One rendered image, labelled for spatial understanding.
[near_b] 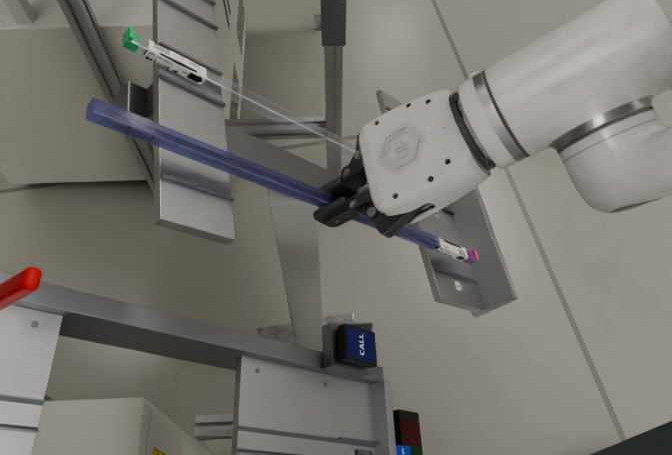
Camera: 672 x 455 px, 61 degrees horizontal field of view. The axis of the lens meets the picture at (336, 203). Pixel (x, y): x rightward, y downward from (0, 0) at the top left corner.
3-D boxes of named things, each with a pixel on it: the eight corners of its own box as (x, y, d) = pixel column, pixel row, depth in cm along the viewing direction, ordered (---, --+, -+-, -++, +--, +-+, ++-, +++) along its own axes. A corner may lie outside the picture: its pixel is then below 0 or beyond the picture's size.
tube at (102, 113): (466, 255, 75) (473, 251, 74) (469, 264, 74) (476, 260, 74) (86, 105, 41) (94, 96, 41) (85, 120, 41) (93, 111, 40)
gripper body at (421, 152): (450, 60, 50) (347, 122, 55) (485, 153, 45) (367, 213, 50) (484, 101, 55) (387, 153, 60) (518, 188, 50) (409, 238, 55)
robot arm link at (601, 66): (541, 167, 52) (497, 78, 54) (697, 94, 46) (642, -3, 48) (524, 163, 45) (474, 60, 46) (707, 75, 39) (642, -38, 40)
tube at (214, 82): (120, 47, 49) (127, 39, 49) (121, 36, 50) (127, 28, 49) (450, 205, 83) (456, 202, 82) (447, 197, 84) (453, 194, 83)
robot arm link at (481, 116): (471, 48, 48) (440, 67, 50) (504, 129, 44) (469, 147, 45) (507, 96, 55) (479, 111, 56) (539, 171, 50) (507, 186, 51)
